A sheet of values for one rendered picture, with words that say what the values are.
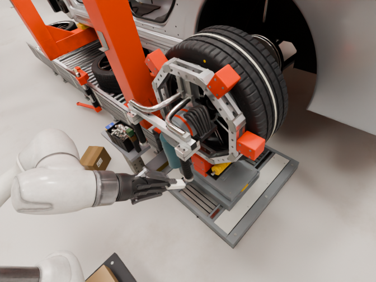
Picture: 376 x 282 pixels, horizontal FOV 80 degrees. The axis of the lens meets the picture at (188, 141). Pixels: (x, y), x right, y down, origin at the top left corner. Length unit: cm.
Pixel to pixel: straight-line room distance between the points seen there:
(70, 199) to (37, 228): 170
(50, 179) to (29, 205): 6
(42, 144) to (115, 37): 77
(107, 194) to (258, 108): 62
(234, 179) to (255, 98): 82
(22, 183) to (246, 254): 137
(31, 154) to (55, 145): 6
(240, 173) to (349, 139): 108
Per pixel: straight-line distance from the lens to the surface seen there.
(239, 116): 90
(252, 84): 91
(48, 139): 68
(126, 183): 61
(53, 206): 56
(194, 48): 97
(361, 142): 236
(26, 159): 68
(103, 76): 254
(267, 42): 139
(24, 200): 55
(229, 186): 157
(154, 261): 170
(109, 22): 127
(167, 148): 123
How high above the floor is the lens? 158
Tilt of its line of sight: 47 degrees down
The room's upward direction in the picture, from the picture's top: 12 degrees counter-clockwise
